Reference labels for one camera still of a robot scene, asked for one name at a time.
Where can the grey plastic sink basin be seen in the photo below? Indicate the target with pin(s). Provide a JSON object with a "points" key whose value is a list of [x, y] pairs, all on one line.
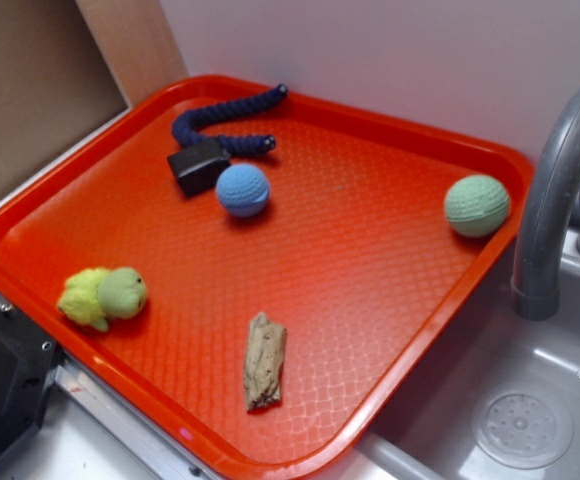
{"points": [[495, 397]]}

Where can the blue dimpled ball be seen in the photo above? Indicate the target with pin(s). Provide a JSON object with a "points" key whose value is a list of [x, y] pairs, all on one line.
{"points": [[243, 190]]}

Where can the black rectangular block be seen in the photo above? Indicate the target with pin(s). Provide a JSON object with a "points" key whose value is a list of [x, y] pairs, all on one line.
{"points": [[197, 168]]}

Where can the green plush toy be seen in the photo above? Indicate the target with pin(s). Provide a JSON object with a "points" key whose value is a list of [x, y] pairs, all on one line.
{"points": [[95, 297]]}

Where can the green dimpled ball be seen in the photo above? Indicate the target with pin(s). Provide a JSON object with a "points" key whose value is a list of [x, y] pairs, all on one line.
{"points": [[476, 206]]}

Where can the piece of driftwood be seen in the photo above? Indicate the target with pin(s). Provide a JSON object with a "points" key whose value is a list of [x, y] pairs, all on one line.
{"points": [[263, 364]]}

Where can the orange plastic tray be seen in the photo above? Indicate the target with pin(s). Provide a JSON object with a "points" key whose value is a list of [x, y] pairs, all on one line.
{"points": [[353, 255]]}

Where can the brown cardboard panel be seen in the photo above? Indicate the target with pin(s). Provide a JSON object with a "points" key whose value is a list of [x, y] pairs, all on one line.
{"points": [[68, 67]]}

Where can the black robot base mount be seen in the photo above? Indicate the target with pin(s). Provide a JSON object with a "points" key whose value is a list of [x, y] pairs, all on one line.
{"points": [[28, 361]]}

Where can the grey faucet spout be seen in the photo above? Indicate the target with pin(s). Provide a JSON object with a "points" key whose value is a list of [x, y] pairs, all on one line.
{"points": [[552, 201]]}

